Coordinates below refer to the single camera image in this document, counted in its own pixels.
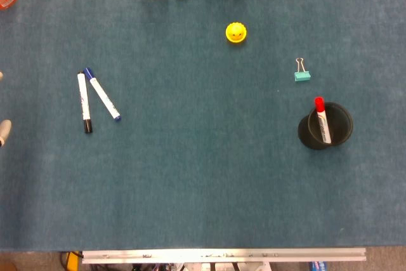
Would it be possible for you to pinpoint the black cup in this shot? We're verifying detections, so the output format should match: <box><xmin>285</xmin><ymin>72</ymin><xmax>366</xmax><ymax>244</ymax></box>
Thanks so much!
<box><xmin>297</xmin><ymin>102</ymin><xmax>354</xmax><ymax>150</ymax></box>

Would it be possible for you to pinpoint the blue capped white marker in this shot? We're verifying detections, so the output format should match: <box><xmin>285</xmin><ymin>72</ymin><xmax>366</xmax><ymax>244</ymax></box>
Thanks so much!
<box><xmin>83</xmin><ymin>67</ymin><xmax>122</xmax><ymax>122</ymax></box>

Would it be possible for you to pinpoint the red capped white marker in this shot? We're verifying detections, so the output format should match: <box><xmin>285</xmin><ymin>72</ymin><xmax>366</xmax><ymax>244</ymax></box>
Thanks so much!
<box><xmin>314</xmin><ymin>96</ymin><xmax>332</xmax><ymax>145</ymax></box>

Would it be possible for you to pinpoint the aluminium profile rail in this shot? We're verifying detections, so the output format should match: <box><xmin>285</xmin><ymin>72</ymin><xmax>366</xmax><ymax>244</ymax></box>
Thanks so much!
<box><xmin>81</xmin><ymin>248</ymin><xmax>367</xmax><ymax>265</ymax></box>

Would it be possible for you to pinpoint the black capped white marker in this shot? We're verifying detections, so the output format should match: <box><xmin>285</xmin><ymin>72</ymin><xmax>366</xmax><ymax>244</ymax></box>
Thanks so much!
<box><xmin>77</xmin><ymin>72</ymin><xmax>93</xmax><ymax>134</ymax></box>

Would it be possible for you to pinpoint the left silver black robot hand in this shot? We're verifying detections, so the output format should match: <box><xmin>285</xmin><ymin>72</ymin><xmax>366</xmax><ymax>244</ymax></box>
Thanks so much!
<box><xmin>0</xmin><ymin>72</ymin><xmax>13</xmax><ymax>149</ymax></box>

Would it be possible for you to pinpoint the teal binder clip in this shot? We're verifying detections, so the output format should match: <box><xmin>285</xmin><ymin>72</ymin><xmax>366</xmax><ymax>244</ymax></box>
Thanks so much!
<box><xmin>294</xmin><ymin>57</ymin><xmax>312</xmax><ymax>83</ymax></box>

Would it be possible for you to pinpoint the blue felt table cloth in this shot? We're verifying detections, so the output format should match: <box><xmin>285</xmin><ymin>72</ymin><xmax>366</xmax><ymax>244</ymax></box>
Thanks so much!
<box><xmin>0</xmin><ymin>0</ymin><xmax>406</xmax><ymax>253</ymax></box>

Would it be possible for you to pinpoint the yellow object under table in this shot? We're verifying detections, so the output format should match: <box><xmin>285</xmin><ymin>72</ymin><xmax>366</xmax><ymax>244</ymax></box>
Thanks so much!
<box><xmin>65</xmin><ymin>251</ymin><xmax>84</xmax><ymax>271</ymax></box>

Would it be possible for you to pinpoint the yellow duck toy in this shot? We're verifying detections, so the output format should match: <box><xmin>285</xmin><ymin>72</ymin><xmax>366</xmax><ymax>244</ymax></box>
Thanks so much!
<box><xmin>225</xmin><ymin>22</ymin><xmax>248</xmax><ymax>44</ymax></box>

